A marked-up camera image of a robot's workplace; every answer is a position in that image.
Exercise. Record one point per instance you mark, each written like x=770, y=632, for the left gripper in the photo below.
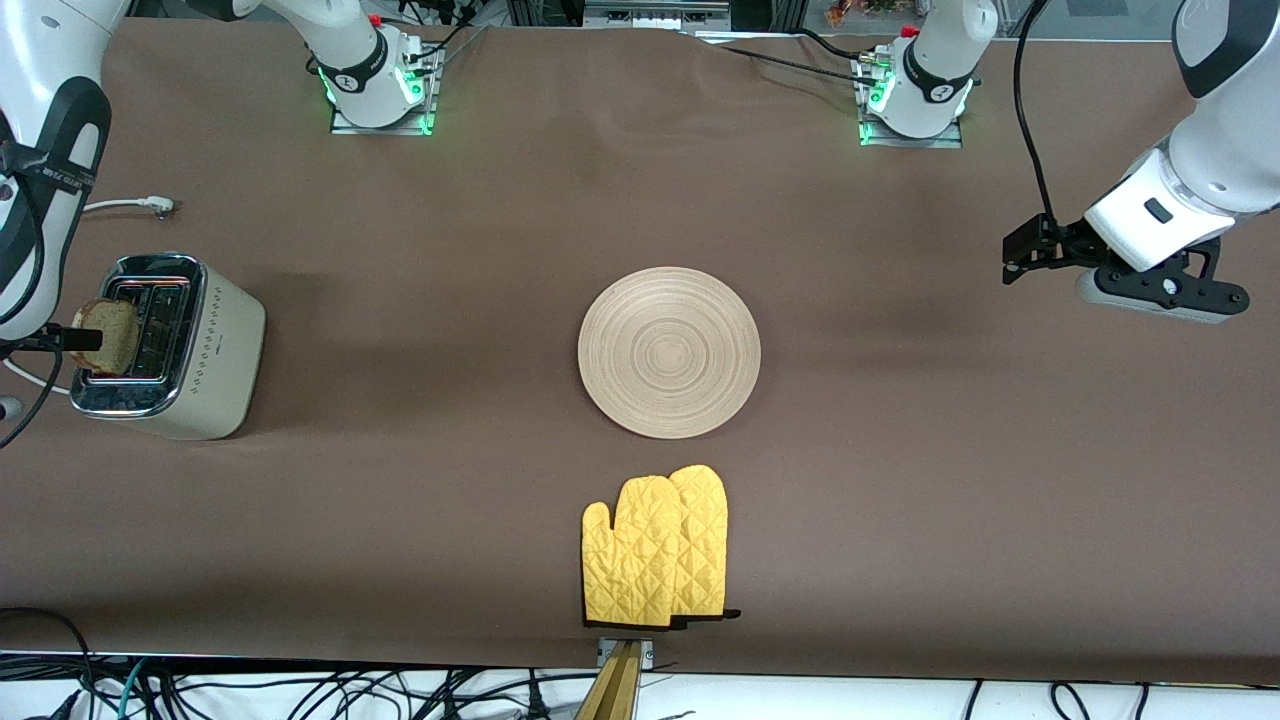
x=1067, y=243

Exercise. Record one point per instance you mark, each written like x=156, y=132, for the brown bread slice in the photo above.
x=110, y=335

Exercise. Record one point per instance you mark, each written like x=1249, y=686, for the round wooden plate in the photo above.
x=670, y=352

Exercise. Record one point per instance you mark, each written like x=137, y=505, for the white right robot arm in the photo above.
x=50, y=150

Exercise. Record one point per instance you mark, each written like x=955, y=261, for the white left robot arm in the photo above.
x=1220, y=150

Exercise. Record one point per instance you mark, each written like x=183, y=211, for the cream and chrome toaster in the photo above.
x=190, y=350

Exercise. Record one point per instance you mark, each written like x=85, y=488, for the yellow quilted oven mitt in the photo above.
x=705, y=540
x=630, y=560

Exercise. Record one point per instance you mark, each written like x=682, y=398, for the grey background device box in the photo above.
x=655, y=12

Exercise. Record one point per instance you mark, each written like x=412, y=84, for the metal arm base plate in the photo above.
x=950, y=138
x=420, y=110

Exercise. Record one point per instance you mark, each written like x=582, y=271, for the metal beam bracket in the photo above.
x=648, y=655

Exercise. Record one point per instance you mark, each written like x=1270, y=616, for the yellow camera stand beam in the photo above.
x=612, y=690

